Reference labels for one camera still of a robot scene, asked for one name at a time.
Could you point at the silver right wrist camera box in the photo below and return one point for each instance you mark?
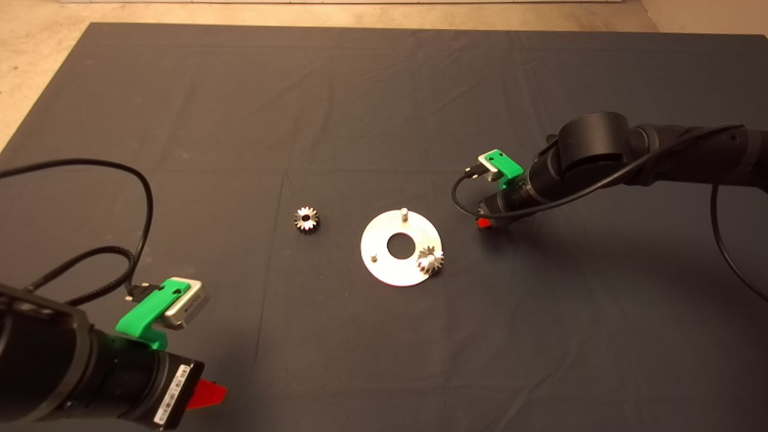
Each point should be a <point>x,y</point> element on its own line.
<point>489,170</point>

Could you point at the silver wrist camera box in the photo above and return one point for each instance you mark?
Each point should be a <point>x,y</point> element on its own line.
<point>189,311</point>
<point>489,170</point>

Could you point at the round metal carrier plate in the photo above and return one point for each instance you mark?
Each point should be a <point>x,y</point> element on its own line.
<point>375,240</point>

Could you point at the small steel planetary gear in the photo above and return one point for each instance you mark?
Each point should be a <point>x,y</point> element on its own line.
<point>427,264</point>
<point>300,224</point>

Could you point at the green left camera mount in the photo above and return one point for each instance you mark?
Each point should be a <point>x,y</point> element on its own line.
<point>143,312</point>

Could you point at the dark grey table cloth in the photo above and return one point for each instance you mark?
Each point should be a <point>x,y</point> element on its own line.
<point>384,120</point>

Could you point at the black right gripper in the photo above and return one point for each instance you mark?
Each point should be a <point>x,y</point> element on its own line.
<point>507,209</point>

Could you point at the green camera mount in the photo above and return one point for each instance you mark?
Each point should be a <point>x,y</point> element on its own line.
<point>507,165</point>
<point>143,312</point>

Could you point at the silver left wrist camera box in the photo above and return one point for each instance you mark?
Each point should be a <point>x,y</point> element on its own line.
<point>189,311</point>

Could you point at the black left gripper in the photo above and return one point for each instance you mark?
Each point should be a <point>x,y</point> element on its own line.
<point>171,389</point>

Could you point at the green right camera mount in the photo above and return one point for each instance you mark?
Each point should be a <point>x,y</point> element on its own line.
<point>507,165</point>

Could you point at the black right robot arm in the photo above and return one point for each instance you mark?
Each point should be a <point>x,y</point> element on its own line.
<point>594,144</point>

